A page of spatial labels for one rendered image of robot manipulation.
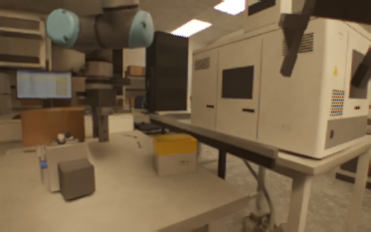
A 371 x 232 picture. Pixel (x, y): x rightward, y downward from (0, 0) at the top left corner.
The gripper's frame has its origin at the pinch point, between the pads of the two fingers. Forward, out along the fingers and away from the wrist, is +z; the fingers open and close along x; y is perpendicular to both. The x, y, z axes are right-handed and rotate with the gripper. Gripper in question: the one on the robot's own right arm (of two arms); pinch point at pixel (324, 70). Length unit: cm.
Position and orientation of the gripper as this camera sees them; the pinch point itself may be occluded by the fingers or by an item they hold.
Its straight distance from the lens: 41.7
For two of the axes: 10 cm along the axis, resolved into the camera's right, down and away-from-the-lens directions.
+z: -0.7, 8.6, 5.1
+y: -2.0, 4.9, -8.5
